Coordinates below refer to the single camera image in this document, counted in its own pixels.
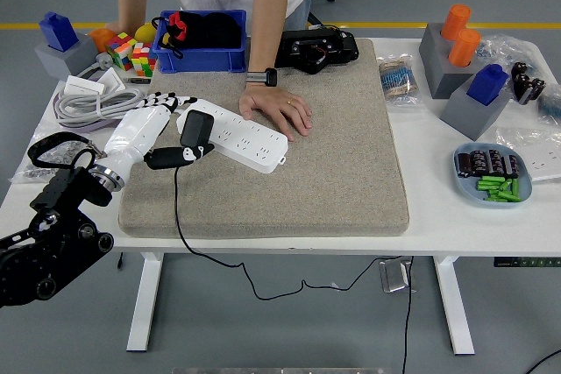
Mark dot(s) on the thin dark bar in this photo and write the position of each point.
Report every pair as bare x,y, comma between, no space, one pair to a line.
138,80

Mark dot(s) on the yellow ball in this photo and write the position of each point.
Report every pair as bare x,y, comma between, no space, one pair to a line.
145,33

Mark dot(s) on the metal bracket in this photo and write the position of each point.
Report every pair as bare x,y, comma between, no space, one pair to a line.
394,275

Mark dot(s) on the large grey block holder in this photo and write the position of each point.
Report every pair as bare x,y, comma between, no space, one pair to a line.
434,63

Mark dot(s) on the light blue plate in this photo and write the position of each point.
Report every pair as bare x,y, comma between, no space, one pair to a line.
469,190

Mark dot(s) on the white flat panel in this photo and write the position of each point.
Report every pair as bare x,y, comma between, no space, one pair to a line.
114,80

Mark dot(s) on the blue bottle-shaped block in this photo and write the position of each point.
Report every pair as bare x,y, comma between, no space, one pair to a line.
486,85
59,32

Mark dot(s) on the black table control panel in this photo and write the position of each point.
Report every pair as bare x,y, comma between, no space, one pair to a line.
526,262

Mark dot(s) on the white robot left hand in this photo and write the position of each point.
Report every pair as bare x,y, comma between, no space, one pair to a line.
136,129

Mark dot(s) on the person's right hand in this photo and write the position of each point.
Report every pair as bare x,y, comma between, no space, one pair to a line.
125,27

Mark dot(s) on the blue plastic bin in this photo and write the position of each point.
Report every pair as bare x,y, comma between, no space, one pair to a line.
197,61

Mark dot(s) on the black plug adapter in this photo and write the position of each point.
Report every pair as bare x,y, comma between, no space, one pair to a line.
197,129

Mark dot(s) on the white table leg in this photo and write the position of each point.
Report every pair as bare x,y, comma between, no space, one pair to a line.
456,304
146,299

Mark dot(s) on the clear bag of blue parts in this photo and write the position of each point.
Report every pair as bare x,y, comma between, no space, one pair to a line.
552,104

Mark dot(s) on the green cylinder part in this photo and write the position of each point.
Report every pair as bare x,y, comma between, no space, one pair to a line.
488,185
510,197
516,188
491,179
495,199
506,185

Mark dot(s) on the orange cylinder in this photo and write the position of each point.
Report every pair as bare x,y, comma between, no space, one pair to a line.
464,47
456,21

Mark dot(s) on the white box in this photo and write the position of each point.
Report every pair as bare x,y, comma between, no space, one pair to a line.
83,85

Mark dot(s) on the white wall socket in bag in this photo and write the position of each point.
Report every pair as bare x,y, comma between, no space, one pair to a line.
543,164

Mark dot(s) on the white power strip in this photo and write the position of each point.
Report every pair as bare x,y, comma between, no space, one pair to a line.
250,142

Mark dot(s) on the black pouch with red tag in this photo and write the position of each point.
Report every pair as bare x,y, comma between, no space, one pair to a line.
210,32

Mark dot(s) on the black electronic device housing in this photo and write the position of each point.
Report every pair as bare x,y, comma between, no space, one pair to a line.
337,50

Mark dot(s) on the person's left hand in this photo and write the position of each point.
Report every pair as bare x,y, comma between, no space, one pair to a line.
276,104

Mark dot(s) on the clear bag of resistors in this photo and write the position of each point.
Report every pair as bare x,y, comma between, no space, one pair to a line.
399,80

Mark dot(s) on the grey-brown mat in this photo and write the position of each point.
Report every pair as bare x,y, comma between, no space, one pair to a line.
328,164

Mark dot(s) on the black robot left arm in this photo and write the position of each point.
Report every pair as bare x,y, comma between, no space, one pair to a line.
52,225

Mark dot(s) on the black wristwatch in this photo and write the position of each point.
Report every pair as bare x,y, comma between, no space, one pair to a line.
263,76

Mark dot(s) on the multicolour puzzle cube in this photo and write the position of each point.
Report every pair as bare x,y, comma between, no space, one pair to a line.
144,61
120,52

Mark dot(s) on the person's left forearm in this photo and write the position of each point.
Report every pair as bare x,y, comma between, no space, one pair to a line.
267,10

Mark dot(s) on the clear plastic bag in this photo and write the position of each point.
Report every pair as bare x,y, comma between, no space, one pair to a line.
504,47

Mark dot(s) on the clear bag of screws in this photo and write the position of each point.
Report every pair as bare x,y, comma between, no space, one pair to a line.
19,176

